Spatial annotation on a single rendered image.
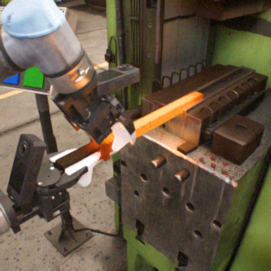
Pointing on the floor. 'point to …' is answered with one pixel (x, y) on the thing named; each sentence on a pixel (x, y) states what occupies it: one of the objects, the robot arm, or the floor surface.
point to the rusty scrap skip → (97, 4)
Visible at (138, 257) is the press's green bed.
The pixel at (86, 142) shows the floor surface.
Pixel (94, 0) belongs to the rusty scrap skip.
